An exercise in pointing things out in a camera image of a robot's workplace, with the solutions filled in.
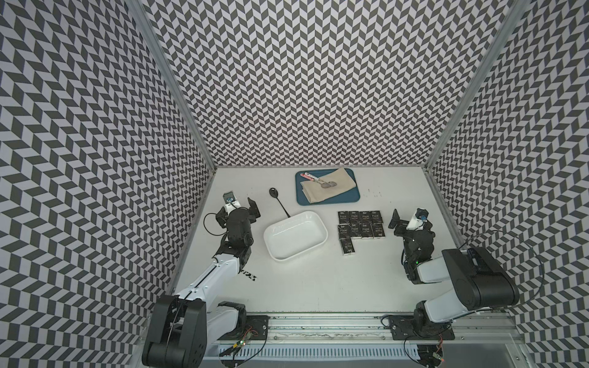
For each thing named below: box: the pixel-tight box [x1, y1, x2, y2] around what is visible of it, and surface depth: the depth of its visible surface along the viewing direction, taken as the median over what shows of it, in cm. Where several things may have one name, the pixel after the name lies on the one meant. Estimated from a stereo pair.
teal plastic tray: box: [295, 167, 361, 207], surface depth 107 cm
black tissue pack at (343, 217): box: [337, 210, 350, 225], surface depth 100 cm
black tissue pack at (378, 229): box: [371, 223, 386, 237], surface depth 96 cm
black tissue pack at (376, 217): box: [370, 210, 384, 224], surface depth 100 cm
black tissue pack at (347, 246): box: [338, 237, 356, 254], surface depth 91 cm
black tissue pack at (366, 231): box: [361, 223, 375, 238], surface depth 96 cm
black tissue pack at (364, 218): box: [358, 210, 372, 226], surface depth 99 cm
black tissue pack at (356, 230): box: [349, 223, 363, 237], surface depth 96 cm
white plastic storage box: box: [263, 210, 329, 263], surface depth 92 cm
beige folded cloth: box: [299, 167, 357, 204], surface depth 112 cm
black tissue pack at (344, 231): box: [337, 223, 352, 240], surface depth 95 cm
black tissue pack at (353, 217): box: [348, 210, 360, 225], surface depth 100 cm
